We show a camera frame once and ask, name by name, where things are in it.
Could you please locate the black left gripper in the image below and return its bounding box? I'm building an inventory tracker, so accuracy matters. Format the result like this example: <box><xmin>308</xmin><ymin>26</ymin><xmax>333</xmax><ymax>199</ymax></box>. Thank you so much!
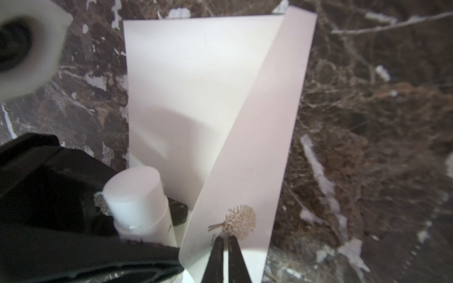
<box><xmin>1</xmin><ymin>133</ymin><xmax>184</xmax><ymax>283</ymax></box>

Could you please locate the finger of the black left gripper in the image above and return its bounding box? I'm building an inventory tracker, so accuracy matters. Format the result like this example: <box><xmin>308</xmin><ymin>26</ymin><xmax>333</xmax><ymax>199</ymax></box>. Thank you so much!
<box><xmin>168</xmin><ymin>198</ymin><xmax>188</xmax><ymax>226</ymax></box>

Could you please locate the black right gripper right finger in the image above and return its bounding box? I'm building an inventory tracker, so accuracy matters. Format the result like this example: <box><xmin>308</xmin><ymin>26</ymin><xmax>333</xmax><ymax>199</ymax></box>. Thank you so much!
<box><xmin>228</xmin><ymin>236</ymin><xmax>252</xmax><ymax>283</ymax></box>

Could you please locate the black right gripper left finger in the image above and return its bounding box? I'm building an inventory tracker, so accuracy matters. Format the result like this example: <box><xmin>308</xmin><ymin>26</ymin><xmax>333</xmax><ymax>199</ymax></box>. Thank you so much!
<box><xmin>201</xmin><ymin>237</ymin><xmax>224</xmax><ymax>283</ymax></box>

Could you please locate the white glue stick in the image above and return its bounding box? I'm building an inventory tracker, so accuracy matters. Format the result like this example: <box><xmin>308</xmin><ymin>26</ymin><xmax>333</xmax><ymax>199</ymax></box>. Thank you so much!
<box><xmin>101</xmin><ymin>166</ymin><xmax>178</xmax><ymax>247</ymax></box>

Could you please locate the cream white envelope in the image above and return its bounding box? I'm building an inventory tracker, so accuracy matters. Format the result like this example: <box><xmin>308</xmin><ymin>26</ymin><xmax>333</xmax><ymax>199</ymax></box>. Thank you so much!
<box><xmin>123</xmin><ymin>6</ymin><xmax>317</xmax><ymax>283</ymax></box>

